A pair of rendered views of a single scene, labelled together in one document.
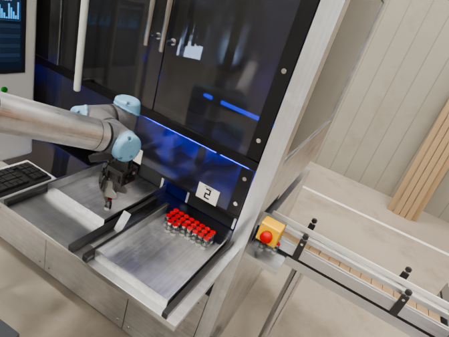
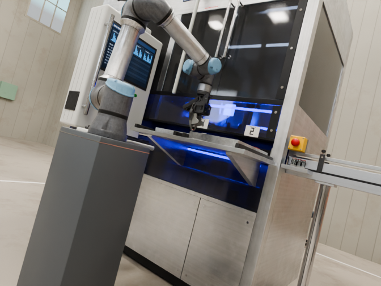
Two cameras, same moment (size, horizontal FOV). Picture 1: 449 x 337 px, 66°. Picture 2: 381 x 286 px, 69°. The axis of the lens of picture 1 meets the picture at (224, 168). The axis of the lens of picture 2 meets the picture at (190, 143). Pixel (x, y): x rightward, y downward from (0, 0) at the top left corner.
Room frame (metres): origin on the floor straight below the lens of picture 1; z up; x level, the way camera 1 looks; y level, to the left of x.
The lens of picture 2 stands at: (-0.50, -0.13, 0.80)
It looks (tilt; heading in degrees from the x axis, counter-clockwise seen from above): 3 degrees up; 18
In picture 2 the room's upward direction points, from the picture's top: 14 degrees clockwise
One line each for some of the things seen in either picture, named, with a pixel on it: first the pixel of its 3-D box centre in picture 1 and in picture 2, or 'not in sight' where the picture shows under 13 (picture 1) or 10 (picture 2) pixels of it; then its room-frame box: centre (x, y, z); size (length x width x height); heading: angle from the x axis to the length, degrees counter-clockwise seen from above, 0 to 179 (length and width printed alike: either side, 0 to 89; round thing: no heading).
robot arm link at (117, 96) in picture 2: not in sight; (117, 96); (0.44, 0.51, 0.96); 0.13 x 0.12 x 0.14; 55
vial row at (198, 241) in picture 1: (186, 231); not in sight; (0.95, 0.06, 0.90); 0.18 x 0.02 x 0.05; 70
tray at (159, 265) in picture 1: (166, 248); (229, 146); (0.84, 0.10, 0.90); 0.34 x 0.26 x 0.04; 160
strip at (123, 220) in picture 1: (111, 228); not in sight; (0.84, 0.28, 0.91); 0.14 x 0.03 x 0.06; 161
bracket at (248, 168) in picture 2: not in sight; (241, 170); (0.85, 0.01, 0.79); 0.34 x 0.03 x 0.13; 160
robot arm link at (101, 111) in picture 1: (96, 121); (195, 68); (0.83, 0.37, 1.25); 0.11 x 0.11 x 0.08; 55
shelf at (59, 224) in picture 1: (132, 223); (204, 146); (0.94, 0.24, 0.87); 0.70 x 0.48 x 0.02; 70
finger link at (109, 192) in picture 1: (109, 193); (194, 121); (0.91, 0.33, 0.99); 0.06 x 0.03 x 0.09; 70
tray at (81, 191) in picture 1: (111, 187); (189, 139); (1.07, 0.38, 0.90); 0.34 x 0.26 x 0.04; 160
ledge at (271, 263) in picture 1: (266, 253); (297, 169); (1.01, -0.24, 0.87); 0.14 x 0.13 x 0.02; 160
